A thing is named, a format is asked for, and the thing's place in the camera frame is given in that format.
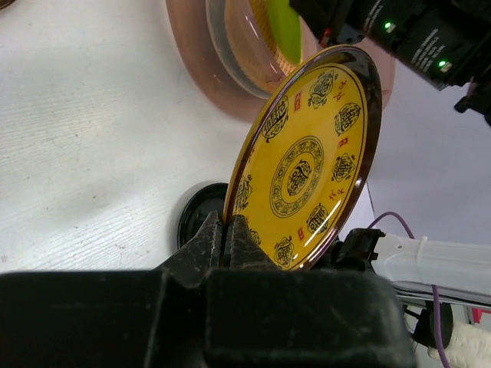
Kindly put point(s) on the yellow patterned plate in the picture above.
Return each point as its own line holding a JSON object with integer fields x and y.
{"x": 304, "y": 163}

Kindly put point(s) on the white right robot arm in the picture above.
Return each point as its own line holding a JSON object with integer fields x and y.
{"x": 440, "y": 273}

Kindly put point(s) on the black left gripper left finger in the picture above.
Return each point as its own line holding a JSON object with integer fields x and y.
{"x": 190, "y": 263}

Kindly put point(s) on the translucent pink plastic bin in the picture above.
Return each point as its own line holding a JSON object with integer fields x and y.
{"x": 230, "y": 52}

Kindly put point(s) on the lime green plate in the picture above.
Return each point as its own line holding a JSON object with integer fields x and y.
{"x": 286, "y": 29}

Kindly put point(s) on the woven bamboo tray plate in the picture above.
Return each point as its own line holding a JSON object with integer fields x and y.
{"x": 253, "y": 46}

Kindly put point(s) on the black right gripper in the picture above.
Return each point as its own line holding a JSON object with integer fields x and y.
{"x": 447, "y": 43}

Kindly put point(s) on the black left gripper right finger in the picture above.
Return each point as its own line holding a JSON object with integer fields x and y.
{"x": 240, "y": 250}

